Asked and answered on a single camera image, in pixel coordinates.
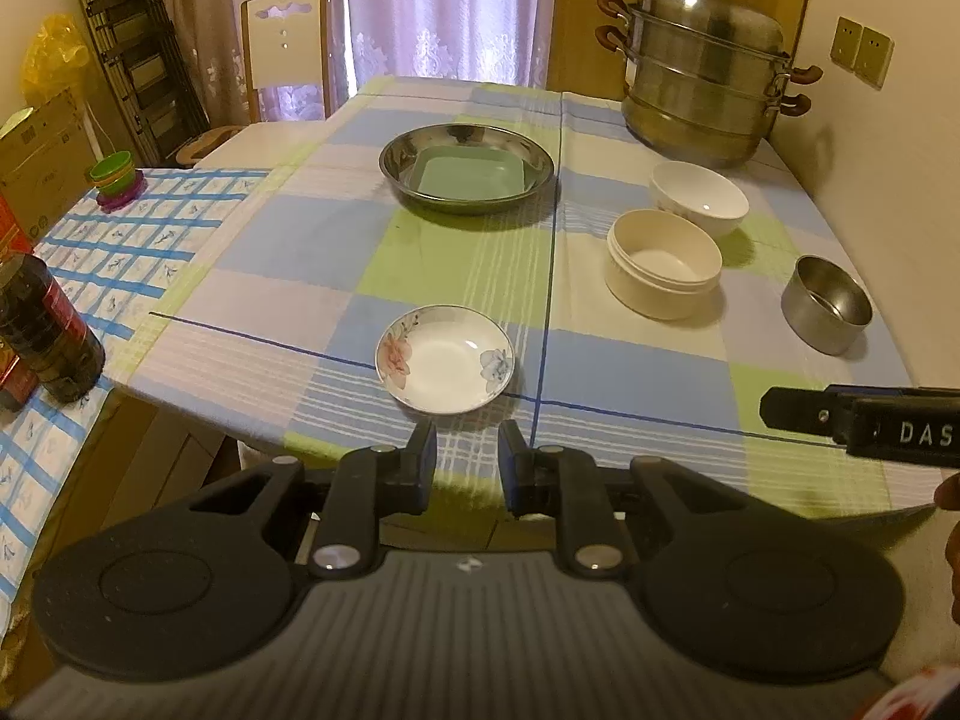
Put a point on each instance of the blue patterned tablecloth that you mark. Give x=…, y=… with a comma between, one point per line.
x=135, y=240

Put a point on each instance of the red carton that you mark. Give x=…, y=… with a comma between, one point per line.
x=13, y=229
x=13, y=382

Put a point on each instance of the large steel plate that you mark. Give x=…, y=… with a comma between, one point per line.
x=465, y=136

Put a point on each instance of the purple lace curtain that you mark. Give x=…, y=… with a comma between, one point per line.
x=450, y=0

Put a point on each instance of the stainless steel steamer pot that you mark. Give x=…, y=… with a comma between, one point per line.
x=697, y=90

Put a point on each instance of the white wooden chair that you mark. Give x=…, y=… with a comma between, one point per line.
x=285, y=37

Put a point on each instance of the red and white cloth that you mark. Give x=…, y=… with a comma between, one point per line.
x=922, y=697

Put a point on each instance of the small steel bowl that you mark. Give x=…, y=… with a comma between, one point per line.
x=806, y=324

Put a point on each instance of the green square plate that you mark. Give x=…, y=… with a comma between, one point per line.
x=472, y=174

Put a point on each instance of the dark glass bottle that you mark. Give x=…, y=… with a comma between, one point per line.
x=45, y=330

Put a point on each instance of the floral small plate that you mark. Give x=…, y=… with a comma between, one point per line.
x=442, y=361

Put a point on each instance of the yellow plastic bag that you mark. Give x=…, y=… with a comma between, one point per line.
x=52, y=52

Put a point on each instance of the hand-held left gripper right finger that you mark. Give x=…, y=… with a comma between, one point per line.
x=510, y=466

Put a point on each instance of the checked tablecloth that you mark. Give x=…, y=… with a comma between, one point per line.
x=315, y=255

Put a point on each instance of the person's right hand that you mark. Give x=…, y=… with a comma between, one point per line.
x=951, y=491

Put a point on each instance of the beige wall socket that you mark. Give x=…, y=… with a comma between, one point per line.
x=844, y=41
x=874, y=58

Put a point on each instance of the black folding rack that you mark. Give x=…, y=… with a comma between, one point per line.
x=127, y=37

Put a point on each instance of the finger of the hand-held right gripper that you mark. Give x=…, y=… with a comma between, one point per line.
x=802, y=411

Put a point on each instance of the white ceramic bowl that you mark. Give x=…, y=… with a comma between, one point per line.
x=697, y=196

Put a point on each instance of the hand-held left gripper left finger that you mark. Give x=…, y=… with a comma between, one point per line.
x=427, y=459

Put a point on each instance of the cardboard box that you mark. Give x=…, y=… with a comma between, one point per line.
x=45, y=157

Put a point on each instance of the cream plastic bowl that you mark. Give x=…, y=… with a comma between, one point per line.
x=652, y=294

